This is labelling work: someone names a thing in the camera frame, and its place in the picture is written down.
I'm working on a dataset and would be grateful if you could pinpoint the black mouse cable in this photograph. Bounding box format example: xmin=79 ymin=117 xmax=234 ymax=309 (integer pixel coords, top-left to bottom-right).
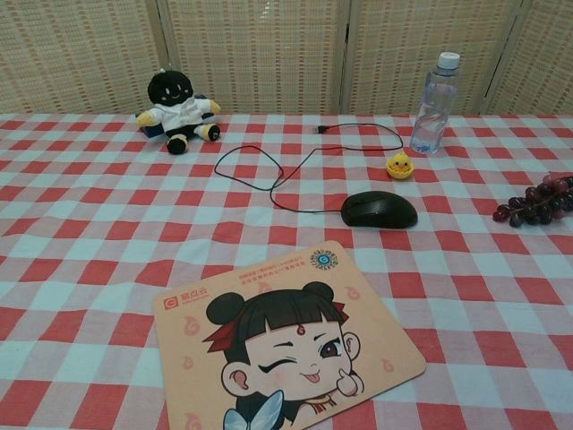
xmin=213 ymin=123 xmax=404 ymax=216

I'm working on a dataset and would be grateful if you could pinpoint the black computer mouse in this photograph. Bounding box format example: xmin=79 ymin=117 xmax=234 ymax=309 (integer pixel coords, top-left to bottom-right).
xmin=340 ymin=190 xmax=419 ymax=230

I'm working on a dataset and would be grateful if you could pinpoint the cartoon girl mouse pad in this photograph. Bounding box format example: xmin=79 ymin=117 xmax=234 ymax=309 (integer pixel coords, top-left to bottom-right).
xmin=151 ymin=240 xmax=427 ymax=430

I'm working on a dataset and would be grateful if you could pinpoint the yellow chick toy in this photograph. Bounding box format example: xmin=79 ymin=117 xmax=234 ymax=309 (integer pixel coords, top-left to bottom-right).
xmin=386 ymin=150 xmax=414 ymax=179

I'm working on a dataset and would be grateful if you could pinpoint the woven bamboo folding screen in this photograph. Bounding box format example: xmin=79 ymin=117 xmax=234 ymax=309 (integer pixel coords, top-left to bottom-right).
xmin=0 ymin=0 xmax=573 ymax=116

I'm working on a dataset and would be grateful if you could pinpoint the black plush doll white coat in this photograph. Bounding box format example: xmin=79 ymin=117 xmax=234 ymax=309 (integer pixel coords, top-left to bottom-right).
xmin=135 ymin=69 xmax=222 ymax=156

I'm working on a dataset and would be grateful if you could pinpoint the clear plastic water bottle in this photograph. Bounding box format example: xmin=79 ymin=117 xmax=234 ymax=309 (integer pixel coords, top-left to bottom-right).
xmin=409 ymin=51 xmax=462 ymax=156

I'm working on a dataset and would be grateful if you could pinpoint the red white checkered tablecloth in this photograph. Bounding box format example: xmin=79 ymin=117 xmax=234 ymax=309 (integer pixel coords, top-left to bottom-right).
xmin=0 ymin=111 xmax=573 ymax=430

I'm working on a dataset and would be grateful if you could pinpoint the dark red grape bunch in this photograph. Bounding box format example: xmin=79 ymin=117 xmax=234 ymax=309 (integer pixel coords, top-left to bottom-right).
xmin=492 ymin=175 xmax=573 ymax=227

